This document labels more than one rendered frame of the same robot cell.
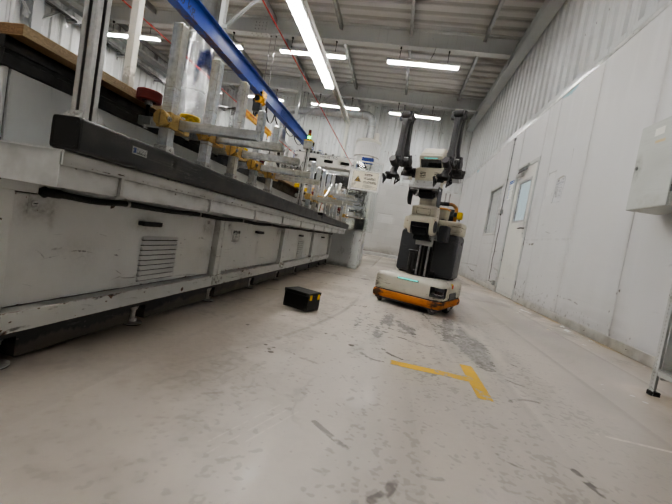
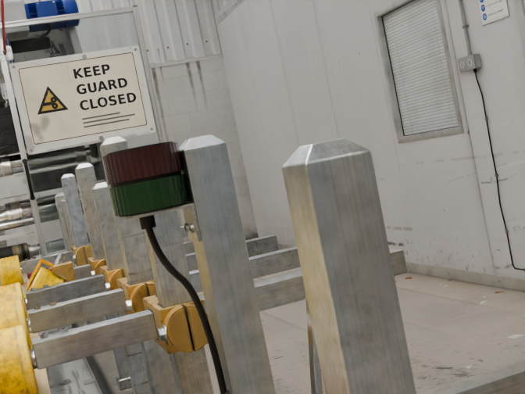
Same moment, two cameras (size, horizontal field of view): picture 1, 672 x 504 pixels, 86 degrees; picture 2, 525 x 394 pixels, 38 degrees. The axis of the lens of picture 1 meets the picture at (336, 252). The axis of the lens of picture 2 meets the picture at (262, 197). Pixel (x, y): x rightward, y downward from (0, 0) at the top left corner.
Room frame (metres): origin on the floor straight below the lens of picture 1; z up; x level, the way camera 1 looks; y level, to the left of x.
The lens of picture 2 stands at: (3.11, 0.48, 1.11)
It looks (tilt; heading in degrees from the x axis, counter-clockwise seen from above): 3 degrees down; 334
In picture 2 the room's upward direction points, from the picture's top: 11 degrees counter-clockwise
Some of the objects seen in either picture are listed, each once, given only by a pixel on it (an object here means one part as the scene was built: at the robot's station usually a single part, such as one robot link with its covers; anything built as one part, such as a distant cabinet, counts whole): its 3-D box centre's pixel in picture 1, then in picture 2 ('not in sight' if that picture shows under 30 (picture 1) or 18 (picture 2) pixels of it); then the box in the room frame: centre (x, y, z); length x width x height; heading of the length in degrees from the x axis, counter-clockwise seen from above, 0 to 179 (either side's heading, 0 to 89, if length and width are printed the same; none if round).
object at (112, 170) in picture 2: not in sight; (143, 163); (3.70, 0.29, 1.13); 0.06 x 0.06 x 0.02
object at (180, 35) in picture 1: (171, 97); not in sight; (1.22, 0.62, 0.88); 0.04 x 0.04 x 0.48; 81
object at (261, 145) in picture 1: (231, 141); not in sight; (1.49, 0.49, 0.83); 0.43 x 0.03 x 0.04; 81
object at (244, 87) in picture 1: (237, 133); not in sight; (1.71, 0.55, 0.91); 0.04 x 0.04 x 0.48; 81
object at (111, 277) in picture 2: not in sight; (119, 280); (4.45, 0.13, 0.95); 0.14 x 0.06 x 0.05; 171
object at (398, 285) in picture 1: (418, 288); not in sight; (3.35, -0.81, 0.16); 0.67 x 0.64 x 0.25; 148
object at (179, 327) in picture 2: not in sight; (176, 320); (3.96, 0.20, 0.95); 0.14 x 0.06 x 0.05; 171
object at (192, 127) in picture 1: (198, 129); not in sight; (1.25, 0.53, 0.80); 0.43 x 0.03 x 0.04; 81
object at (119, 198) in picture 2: not in sight; (149, 195); (3.70, 0.29, 1.10); 0.06 x 0.06 x 0.02
